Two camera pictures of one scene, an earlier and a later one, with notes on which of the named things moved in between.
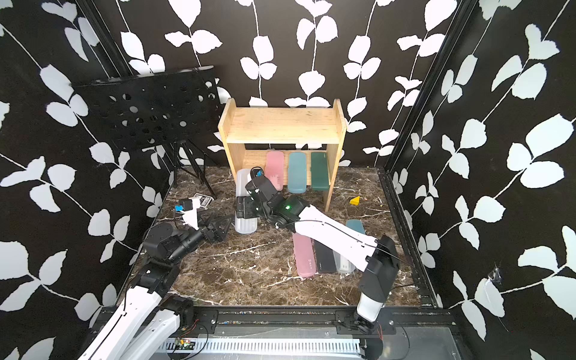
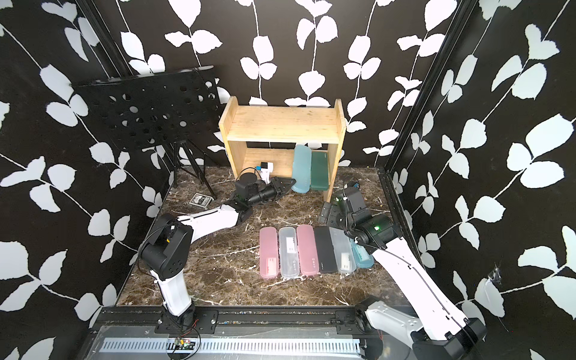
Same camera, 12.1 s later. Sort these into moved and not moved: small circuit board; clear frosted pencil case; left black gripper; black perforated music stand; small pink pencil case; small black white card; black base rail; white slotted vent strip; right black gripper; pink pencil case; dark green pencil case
Moved: clear frosted pencil case; small pink pencil case; right black gripper; left black gripper
Not moved: dark green pencil case; small black white card; black base rail; white slotted vent strip; black perforated music stand; small circuit board; pink pencil case
